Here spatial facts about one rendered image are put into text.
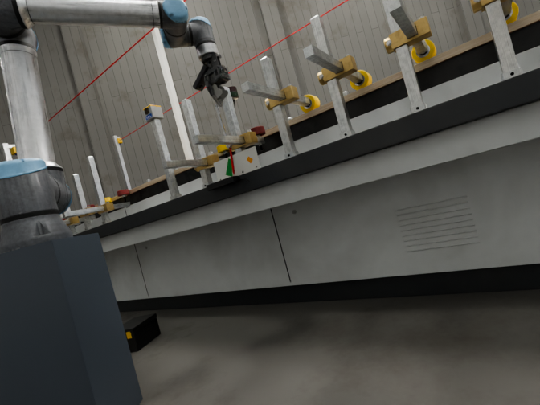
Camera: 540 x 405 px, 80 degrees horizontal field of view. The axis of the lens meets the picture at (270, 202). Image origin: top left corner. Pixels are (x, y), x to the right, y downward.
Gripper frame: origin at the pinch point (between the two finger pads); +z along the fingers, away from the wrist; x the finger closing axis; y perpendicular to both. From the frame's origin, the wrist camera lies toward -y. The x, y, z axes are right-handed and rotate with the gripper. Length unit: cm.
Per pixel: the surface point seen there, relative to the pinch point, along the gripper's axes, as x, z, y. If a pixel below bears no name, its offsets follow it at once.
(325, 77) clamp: 5.8, 9.0, 46.9
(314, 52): -18, 9, 54
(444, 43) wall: 580, -147, 71
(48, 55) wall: 179, -315, -480
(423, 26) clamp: 6, 9, 81
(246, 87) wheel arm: -18.6, 8.0, 28.4
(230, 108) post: 6.4, 1.5, 0.5
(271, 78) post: 6.4, -1.3, 25.0
